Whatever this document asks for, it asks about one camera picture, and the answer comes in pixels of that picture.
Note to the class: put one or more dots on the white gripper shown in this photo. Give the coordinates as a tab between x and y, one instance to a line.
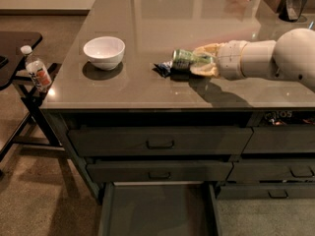
230	59

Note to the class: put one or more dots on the green soda can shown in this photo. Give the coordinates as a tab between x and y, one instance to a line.
184	59

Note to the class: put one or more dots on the chip bag in drawer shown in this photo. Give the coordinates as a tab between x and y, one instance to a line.
288	117

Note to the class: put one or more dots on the top left drawer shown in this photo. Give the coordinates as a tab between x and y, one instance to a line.
150	141

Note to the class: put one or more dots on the top right drawer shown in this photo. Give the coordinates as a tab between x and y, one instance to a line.
282	139

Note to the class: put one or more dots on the middle left drawer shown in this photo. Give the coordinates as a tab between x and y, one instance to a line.
161	170

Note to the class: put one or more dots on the middle right drawer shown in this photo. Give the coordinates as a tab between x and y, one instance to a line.
270	170

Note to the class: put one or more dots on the bottom right drawer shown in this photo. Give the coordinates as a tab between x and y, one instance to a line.
267	191

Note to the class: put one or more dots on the open bottom left drawer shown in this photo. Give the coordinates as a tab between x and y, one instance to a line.
182	209

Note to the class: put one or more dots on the blue snack packet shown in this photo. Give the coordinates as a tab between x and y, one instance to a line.
164	68

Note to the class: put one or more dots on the dark metal container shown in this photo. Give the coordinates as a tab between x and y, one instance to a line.
291	10

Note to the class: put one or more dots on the white bowl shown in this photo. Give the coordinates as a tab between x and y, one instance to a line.
105	52

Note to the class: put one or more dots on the clear water bottle orange label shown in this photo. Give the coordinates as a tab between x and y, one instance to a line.
36	69

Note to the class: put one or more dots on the black side table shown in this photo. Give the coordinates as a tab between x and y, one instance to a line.
10	44

